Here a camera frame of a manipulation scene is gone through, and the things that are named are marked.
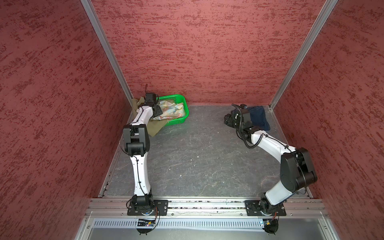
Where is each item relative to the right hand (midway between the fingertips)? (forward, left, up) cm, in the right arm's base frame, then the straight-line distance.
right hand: (228, 120), depth 92 cm
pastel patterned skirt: (+21, +40, -11) cm, 47 cm away
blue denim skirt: (+10, -26, -12) cm, 30 cm away
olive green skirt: (0, +49, -4) cm, 49 cm away
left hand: (+13, +50, -7) cm, 52 cm away
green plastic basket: (+29, +34, -7) cm, 46 cm away
